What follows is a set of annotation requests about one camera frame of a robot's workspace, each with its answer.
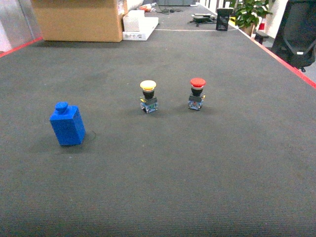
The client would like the white flat box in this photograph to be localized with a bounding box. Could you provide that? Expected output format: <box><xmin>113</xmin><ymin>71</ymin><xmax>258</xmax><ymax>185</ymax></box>
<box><xmin>122</xmin><ymin>17</ymin><xmax>159</xmax><ymax>41</ymax></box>

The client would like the white styrofoam box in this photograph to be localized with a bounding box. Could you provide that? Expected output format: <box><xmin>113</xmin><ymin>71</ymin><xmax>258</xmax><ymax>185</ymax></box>
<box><xmin>123</xmin><ymin>10</ymin><xmax>145</xmax><ymax>32</ymax></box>

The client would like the black folded stand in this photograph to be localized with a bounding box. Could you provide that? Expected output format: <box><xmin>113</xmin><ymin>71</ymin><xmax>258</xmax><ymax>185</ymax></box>
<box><xmin>188</xmin><ymin>13</ymin><xmax>217</xmax><ymax>27</ymax></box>

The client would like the black upright device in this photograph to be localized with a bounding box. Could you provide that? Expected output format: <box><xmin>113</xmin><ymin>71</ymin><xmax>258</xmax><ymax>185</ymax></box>
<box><xmin>216</xmin><ymin>8</ymin><xmax>234</xmax><ymax>31</ymax></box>

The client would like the green potted plant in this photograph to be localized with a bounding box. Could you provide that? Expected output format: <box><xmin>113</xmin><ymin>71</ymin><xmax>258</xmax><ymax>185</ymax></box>
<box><xmin>233</xmin><ymin>0</ymin><xmax>273</xmax><ymax>37</ymax></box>

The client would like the large cardboard box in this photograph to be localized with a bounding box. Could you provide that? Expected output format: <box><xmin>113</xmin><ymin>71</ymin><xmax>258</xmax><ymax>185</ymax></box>
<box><xmin>31</xmin><ymin>0</ymin><xmax>127</xmax><ymax>42</ymax></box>

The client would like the black office chair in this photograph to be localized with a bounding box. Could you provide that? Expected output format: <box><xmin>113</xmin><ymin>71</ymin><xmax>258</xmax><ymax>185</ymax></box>
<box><xmin>271</xmin><ymin>0</ymin><xmax>316</xmax><ymax>72</ymax></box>

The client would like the yellow push button switch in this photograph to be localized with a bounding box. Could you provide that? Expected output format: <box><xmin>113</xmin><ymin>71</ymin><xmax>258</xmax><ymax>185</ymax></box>
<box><xmin>140</xmin><ymin>80</ymin><xmax>158</xmax><ymax>114</ymax></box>

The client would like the red push button switch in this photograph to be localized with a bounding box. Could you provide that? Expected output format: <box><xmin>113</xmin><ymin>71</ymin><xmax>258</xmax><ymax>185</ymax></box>
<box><xmin>188</xmin><ymin>78</ymin><xmax>206</xmax><ymax>111</ymax></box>

